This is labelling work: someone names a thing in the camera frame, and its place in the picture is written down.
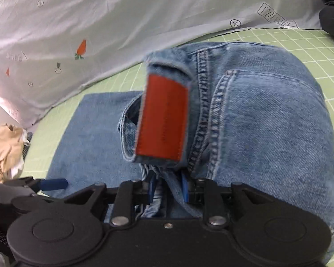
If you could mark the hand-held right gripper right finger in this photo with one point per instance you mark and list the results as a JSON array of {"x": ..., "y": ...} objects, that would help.
[{"x": 185, "y": 190}]

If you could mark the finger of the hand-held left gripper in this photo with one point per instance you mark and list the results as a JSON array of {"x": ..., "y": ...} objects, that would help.
[{"x": 54, "y": 184}]

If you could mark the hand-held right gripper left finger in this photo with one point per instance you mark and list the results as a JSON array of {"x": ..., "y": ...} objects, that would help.
[{"x": 150, "y": 190}]

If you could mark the blue denim jeans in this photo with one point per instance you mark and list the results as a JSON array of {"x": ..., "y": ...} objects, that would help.
[{"x": 267, "y": 130}]

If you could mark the beige garment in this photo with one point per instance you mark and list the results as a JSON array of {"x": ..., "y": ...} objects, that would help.
[{"x": 4, "y": 144}]

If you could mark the blue plaid cloth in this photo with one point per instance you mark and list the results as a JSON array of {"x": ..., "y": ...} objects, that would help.
[{"x": 28, "y": 139}]

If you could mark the white carrot print bedding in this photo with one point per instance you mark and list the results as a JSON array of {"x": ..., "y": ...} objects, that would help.
[{"x": 128, "y": 19}]

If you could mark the green checked bed sheet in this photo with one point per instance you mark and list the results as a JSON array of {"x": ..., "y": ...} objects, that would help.
[{"x": 331, "y": 61}]

